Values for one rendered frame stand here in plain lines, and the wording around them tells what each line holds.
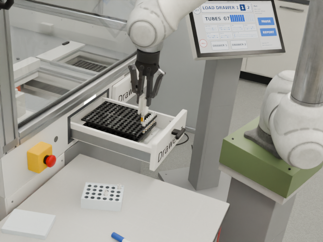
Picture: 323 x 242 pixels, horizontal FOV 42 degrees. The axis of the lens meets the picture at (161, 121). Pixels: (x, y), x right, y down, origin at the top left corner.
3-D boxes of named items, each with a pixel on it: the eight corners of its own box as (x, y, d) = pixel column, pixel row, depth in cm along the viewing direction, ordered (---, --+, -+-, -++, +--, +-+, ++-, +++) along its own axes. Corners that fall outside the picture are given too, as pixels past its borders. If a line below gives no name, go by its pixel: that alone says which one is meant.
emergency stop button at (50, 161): (57, 163, 135) (57, 153, 133) (50, 170, 131) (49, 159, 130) (49, 161, 136) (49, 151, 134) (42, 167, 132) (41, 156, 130)
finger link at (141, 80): (143, 67, 139) (139, 66, 139) (138, 97, 144) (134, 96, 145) (148, 63, 142) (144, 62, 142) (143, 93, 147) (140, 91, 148)
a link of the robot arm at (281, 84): (296, 117, 163) (312, 65, 151) (308, 145, 147) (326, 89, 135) (254, 114, 162) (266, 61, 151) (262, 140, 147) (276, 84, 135)
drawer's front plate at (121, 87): (144, 87, 202) (146, 65, 196) (115, 111, 178) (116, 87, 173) (141, 86, 202) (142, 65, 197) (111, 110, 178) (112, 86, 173)
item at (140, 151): (178, 131, 164) (180, 117, 161) (151, 164, 143) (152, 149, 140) (89, 105, 177) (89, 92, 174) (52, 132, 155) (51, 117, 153)
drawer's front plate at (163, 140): (184, 134, 166) (187, 109, 161) (154, 172, 142) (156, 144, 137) (180, 133, 166) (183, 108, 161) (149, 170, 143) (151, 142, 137)
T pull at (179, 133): (185, 131, 152) (186, 127, 151) (178, 140, 146) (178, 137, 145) (176, 128, 153) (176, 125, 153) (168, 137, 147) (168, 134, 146)
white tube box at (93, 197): (123, 194, 139) (124, 185, 138) (120, 211, 132) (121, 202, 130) (85, 191, 139) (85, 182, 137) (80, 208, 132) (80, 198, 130)
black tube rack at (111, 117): (155, 129, 163) (157, 115, 160) (135, 151, 149) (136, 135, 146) (105, 114, 170) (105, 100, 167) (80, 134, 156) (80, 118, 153)
